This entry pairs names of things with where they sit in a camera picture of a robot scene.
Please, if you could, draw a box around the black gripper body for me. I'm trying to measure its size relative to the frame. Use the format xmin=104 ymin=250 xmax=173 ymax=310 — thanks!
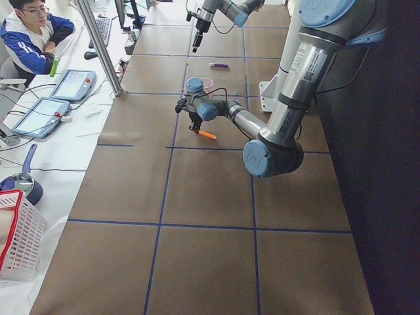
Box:
xmin=188 ymin=112 xmax=201 ymax=126
xmin=196 ymin=19 xmax=209 ymax=33

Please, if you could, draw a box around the orange highlighter pen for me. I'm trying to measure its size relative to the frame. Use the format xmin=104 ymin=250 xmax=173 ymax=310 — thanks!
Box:
xmin=196 ymin=130 xmax=217 ymax=140

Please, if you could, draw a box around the purple highlighter pen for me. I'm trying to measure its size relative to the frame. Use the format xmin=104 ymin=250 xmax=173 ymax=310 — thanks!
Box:
xmin=209 ymin=63 xmax=229 ymax=69

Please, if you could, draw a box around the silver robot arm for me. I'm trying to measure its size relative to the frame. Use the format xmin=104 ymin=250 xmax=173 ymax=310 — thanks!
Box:
xmin=186 ymin=0 xmax=265 ymax=53
xmin=175 ymin=1 xmax=390 ymax=178

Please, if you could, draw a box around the pink mesh pen holder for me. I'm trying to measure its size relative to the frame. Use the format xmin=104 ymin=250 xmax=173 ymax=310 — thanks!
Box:
xmin=201 ymin=77 xmax=214 ymax=98

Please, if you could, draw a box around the white pillar with base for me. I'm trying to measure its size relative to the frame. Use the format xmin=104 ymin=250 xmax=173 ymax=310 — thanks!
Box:
xmin=259 ymin=1 xmax=303 ymax=112

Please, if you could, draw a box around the black keyboard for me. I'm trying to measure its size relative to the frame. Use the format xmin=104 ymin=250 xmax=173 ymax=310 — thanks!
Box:
xmin=95 ymin=17 xmax=112 ymax=47

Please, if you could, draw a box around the black computer mouse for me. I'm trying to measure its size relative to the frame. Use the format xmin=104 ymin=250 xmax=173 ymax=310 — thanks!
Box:
xmin=83 ymin=51 xmax=98 ymax=60

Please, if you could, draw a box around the far blue teach pendant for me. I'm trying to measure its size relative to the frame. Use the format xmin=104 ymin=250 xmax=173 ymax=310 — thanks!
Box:
xmin=49 ymin=69 xmax=96 ymax=102

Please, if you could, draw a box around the blue teach pendant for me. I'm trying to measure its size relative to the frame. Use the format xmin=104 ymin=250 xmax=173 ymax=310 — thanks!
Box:
xmin=49 ymin=69 xmax=96 ymax=102
xmin=11 ymin=97 xmax=70 ymax=139

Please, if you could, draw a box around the near blue teach pendant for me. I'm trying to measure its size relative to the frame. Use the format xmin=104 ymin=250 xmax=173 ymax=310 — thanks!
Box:
xmin=11 ymin=97 xmax=70 ymax=139

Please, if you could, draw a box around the seated person blue jacket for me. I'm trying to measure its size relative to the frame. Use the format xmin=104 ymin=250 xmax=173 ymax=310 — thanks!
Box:
xmin=1 ymin=1 xmax=75 ymax=86

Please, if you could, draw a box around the blue saucepan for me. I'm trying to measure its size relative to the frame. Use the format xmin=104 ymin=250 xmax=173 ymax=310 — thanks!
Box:
xmin=1 ymin=144 xmax=43 ymax=205

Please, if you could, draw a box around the white plastic basket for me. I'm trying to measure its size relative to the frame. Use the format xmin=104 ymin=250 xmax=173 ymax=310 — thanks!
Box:
xmin=1 ymin=190 xmax=46 ymax=282

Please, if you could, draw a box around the aluminium frame post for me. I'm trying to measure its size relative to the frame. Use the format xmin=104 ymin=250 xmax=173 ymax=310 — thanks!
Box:
xmin=75 ymin=0 xmax=123 ymax=96

